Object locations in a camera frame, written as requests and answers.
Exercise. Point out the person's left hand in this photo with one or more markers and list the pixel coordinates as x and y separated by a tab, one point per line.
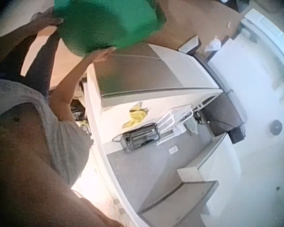
46	21

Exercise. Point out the person's right hand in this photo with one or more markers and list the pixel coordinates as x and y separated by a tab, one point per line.
101	56

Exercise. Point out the person's left fingers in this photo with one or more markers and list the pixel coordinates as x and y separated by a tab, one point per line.
56	22

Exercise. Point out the person's right fingers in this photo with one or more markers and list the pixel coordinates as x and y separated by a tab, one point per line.
109	51

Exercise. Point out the green cloth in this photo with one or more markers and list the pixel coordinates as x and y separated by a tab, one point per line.
109	23

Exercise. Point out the person's legs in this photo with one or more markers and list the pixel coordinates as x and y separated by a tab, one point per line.
38	61

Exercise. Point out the heap of dark kitchen utensils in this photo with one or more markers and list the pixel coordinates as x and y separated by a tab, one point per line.
79	112

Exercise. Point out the yellow cloth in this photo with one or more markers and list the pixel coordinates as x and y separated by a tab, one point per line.
136	114

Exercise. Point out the white flat box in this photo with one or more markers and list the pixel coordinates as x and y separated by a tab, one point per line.
189	44

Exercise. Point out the silver toaster oven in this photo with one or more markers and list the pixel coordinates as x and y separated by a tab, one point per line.
138	138

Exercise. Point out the black microwave oven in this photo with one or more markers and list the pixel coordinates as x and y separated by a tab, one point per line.
223	113

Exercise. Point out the white kitchen cabinet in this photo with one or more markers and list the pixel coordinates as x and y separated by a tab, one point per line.
180	201

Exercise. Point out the grey round disc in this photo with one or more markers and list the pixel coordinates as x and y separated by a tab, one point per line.
275	127

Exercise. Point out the white wall outlet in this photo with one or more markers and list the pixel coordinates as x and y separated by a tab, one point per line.
173	150

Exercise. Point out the white door frame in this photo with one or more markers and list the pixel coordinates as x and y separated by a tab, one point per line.
267	37

